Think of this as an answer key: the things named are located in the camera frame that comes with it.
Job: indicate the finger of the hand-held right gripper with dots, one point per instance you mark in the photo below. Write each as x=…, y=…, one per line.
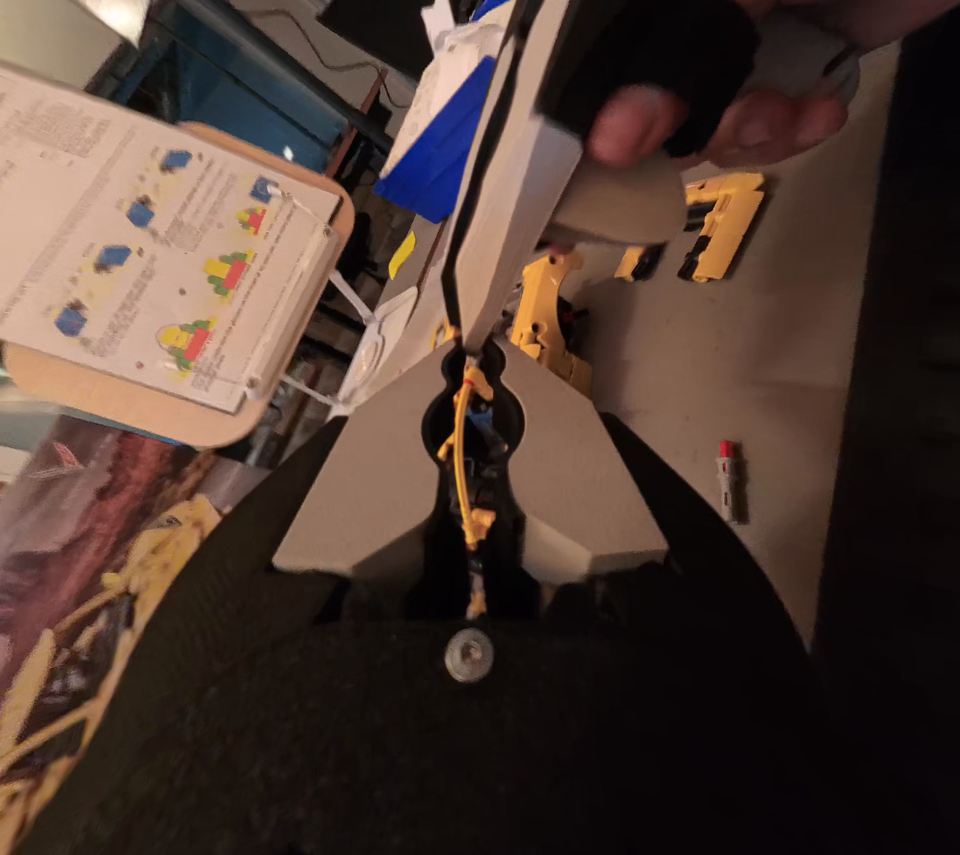
x=510, y=195

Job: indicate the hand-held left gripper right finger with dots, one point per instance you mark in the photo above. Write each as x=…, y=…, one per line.
x=585, y=487

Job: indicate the grey desk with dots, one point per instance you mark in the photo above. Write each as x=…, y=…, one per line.
x=675, y=360

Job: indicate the yellow paper slip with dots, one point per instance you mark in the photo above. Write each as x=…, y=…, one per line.
x=401, y=255

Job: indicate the wooden document stand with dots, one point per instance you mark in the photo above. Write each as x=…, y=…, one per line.
x=112, y=412

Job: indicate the printed instruction sheet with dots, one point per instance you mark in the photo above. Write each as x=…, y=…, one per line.
x=112, y=232

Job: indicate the blue plastic bin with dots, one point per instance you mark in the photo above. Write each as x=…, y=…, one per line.
x=427, y=172

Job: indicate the toy car set box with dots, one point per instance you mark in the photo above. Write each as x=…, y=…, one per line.
x=75, y=532

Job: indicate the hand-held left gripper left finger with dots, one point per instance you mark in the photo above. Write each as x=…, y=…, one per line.
x=360, y=495

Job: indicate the yellow black brick subassembly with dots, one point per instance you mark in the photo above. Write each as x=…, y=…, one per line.
x=731, y=225

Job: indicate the small grey brick pin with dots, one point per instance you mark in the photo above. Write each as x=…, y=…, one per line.
x=727, y=487

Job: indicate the yellow toy brick car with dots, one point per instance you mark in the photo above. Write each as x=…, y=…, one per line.
x=544, y=315

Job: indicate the white printed paper bags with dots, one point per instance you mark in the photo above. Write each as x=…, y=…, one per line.
x=450, y=67

